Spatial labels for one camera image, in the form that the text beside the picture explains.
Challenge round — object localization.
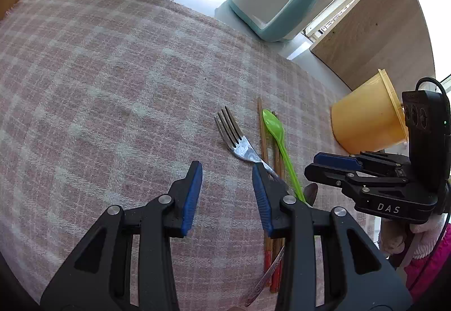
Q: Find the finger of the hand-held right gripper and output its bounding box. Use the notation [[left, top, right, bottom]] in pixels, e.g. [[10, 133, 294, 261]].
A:
[[315, 152, 411, 174], [305, 164, 409, 192]]

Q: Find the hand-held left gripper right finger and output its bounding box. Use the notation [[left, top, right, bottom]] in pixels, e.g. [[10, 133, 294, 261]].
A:
[[252, 162, 413, 311]]

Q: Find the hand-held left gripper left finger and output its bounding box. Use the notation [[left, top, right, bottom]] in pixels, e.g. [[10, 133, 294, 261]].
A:
[[40, 161, 204, 311]]

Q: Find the red-tipped wooden chopstick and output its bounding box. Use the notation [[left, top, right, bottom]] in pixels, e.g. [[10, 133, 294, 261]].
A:
[[257, 97, 273, 288], [269, 151, 283, 293]]

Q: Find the yellow plastic container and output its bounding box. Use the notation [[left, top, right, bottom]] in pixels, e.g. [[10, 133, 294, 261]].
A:
[[330, 69, 411, 156]]

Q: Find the metal fork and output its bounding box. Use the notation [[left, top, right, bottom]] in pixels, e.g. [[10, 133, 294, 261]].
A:
[[214, 106, 289, 190]]

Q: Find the green plastic spoon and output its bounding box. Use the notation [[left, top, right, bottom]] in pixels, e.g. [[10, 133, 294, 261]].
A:
[[262, 109, 307, 202]]

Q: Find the metal spoon with patterned handle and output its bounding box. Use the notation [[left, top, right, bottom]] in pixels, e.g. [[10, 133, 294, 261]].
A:
[[244, 182, 318, 308]]

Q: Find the person's right forearm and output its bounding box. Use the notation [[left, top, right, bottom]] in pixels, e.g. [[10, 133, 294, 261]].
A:
[[379, 212, 451, 301]]

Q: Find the light wooden board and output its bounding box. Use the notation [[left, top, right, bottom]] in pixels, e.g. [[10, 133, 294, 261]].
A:
[[310, 0, 435, 91]]

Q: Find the pink plaid cloth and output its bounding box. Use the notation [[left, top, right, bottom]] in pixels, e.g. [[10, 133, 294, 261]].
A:
[[0, 0, 388, 311]]

